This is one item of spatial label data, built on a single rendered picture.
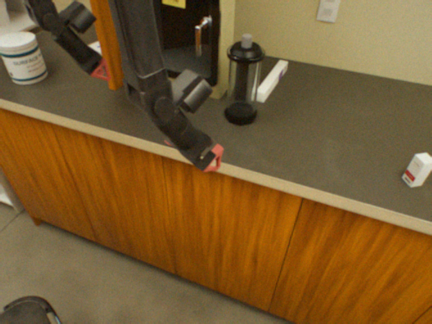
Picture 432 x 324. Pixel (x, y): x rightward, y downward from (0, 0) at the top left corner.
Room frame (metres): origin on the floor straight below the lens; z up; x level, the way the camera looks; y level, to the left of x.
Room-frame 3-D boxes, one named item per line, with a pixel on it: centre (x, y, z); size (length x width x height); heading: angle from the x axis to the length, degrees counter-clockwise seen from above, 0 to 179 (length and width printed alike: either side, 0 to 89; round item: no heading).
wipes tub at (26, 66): (1.17, 0.68, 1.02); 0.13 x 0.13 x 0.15
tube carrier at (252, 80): (0.90, -0.11, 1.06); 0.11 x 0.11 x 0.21
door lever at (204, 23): (0.99, 0.02, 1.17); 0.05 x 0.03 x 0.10; 157
